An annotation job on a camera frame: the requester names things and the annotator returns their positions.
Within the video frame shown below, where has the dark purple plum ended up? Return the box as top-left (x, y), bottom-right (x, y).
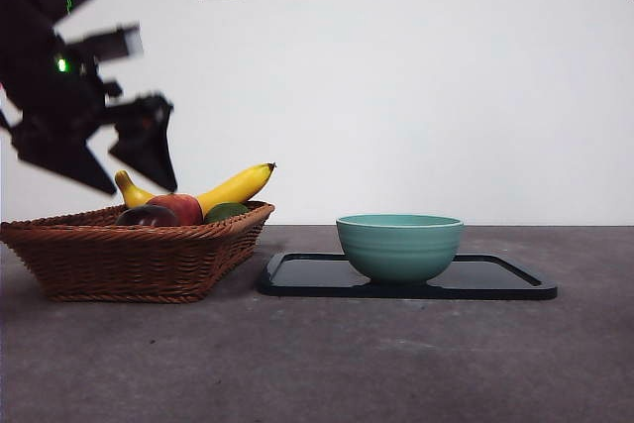
top-left (115, 204), bottom-right (180, 228)

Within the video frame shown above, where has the teal ribbed bowl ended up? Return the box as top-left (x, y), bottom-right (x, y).
top-left (335, 213), bottom-right (466, 287)

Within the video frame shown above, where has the red yellow apple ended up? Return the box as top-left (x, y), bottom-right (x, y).
top-left (147, 193), bottom-right (205, 227)

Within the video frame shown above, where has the yellow banana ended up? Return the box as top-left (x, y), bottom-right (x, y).
top-left (114, 161), bottom-right (277, 219)

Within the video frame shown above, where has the green round fruit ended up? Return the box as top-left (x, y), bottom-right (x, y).
top-left (203, 202), bottom-right (251, 225)

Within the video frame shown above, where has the brown wicker basket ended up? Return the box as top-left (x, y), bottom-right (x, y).
top-left (0, 200), bottom-right (276, 304)

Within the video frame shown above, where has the black rectangular tray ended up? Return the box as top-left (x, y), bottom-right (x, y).
top-left (256, 252), bottom-right (559, 301)

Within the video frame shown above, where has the left wrist grey camera box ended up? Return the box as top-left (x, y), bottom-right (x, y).
top-left (73, 23), bottom-right (146, 66)

